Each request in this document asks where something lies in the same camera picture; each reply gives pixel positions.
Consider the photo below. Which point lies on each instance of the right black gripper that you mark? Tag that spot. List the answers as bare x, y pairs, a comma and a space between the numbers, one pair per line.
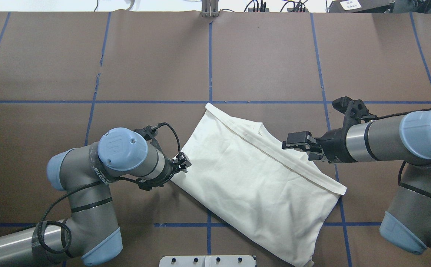
334, 145

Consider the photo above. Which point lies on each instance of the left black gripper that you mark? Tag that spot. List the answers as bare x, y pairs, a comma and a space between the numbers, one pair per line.
181, 163

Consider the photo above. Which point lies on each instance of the cream long-sleeve cat shirt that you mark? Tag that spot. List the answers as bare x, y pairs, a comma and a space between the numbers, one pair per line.
277, 198

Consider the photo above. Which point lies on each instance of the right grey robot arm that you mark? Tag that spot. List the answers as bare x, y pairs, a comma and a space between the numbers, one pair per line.
406, 137

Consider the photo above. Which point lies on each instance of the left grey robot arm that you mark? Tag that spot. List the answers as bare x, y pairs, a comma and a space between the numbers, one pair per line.
92, 232

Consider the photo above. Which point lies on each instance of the black box with label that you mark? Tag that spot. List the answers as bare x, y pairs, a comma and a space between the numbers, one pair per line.
360, 6

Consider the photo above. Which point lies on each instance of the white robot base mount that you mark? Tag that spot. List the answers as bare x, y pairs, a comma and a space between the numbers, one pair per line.
209, 261

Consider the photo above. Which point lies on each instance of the grey aluminium frame post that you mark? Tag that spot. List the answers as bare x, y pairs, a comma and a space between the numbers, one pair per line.
210, 8

